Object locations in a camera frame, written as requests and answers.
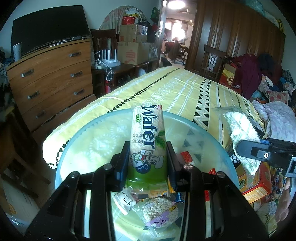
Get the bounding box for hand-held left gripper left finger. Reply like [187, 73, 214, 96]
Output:
[25, 141, 131, 241]

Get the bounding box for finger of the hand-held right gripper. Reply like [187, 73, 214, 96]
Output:
[261, 138, 296, 149]
[236, 140, 293, 167]

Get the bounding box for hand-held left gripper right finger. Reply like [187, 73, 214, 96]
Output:
[166, 141, 270, 241]

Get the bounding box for clear packet pale green snacks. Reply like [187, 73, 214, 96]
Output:
[214, 105, 263, 175]

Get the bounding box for yellow snack packet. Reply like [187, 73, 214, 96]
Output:
[129, 185, 172, 200]

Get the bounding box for green wafer packet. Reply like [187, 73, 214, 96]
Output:
[126, 105, 168, 186]

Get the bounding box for clear plastic bowl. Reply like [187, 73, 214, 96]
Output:
[55, 109, 238, 241]

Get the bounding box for white packet black writing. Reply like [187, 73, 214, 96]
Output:
[112, 191, 136, 216]

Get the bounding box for puffed rice packet purple label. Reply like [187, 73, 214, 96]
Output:
[133, 197, 183, 237]

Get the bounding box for person's right hand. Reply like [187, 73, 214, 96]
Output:
[275, 178, 295, 220]

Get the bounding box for floral pink quilt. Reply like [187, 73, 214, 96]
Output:
[253, 100, 296, 143]

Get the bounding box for pile of assorted snack packets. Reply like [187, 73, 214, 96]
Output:
[252, 160, 292, 232]

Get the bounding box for red yellow snack box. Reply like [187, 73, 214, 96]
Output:
[237, 162, 273, 204]

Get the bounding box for pile of colourful clothes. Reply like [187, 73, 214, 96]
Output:
[251, 53, 296, 105]

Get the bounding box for dark red garment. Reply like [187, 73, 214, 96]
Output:
[233, 54, 263, 99]

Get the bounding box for red gift box gold emblem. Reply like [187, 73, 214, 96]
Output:
[218, 64, 237, 88]

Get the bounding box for yellow printed blanket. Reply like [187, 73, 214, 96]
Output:
[43, 66, 278, 241]

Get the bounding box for wooden chair pale backrest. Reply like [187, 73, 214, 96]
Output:
[200, 44, 227, 80]

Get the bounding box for white router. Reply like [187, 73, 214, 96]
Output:
[99, 49, 121, 67]

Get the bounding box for wooden dresser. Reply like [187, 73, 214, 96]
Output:
[6, 38, 96, 139]

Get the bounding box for cardboard box red print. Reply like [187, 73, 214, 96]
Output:
[117, 42, 150, 65]

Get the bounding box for clear plastic bag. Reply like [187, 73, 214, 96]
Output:
[149, 43, 160, 58]

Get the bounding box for wooden wardrobe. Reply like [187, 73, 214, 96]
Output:
[185, 0, 286, 86]

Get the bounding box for dark wooden chair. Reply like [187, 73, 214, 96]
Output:
[90, 29, 118, 61]

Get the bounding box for small cardboard box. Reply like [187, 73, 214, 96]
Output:
[119, 24, 148, 43]

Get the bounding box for black bag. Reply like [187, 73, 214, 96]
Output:
[147, 23, 160, 43]

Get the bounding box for red bag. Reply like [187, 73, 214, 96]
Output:
[122, 16, 139, 25]

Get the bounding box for pale patterned cloth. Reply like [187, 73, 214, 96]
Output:
[99, 6, 153, 30]

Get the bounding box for pile of dark clothes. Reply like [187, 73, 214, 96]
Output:
[0, 49, 12, 112]

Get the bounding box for green bag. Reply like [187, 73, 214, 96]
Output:
[150, 7, 161, 22]

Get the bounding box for grey paper cup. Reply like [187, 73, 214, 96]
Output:
[13, 42, 23, 61]

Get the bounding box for black television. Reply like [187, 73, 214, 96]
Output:
[11, 5, 91, 62]

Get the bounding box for ceiling light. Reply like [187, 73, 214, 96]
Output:
[166, 0, 188, 10]

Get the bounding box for white cable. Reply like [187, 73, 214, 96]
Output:
[105, 67, 116, 82]

